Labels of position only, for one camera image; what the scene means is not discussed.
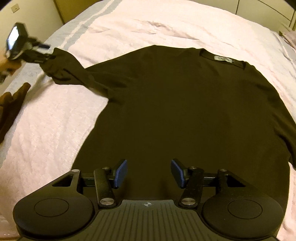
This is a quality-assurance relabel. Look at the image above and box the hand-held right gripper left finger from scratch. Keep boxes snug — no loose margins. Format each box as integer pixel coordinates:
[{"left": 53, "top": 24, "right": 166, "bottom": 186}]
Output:
[{"left": 47, "top": 159, "right": 128, "bottom": 208}]

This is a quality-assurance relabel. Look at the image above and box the black shirt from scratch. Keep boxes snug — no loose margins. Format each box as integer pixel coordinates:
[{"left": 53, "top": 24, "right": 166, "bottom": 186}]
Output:
[{"left": 40, "top": 45, "right": 296, "bottom": 209}]

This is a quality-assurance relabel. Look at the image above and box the cream wardrobe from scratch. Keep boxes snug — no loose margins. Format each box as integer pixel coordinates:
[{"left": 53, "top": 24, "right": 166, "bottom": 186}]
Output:
[{"left": 233, "top": 0, "right": 296, "bottom": 31}]

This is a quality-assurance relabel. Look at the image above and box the person's left hand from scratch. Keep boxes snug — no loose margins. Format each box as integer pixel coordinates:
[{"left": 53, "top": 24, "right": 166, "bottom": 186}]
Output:
[{"left": 0, "top": 52, "right": 22, "bottom": 78}]

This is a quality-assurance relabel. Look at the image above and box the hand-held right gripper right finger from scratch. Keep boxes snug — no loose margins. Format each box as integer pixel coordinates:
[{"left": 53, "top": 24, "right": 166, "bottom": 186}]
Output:
[{"left": 171, "top": 159, "right": 248, "bottom": 208}]

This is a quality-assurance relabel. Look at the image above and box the brown garment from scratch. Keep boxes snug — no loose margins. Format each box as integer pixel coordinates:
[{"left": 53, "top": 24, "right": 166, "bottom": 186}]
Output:
[{"left": 0, "top": 82, "right": 31, "bottom": 143}]

